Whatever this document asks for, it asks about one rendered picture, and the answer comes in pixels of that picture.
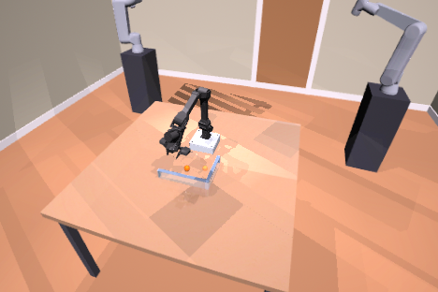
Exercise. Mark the low clear corner walls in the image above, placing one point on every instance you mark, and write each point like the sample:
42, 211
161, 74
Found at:
177, 179

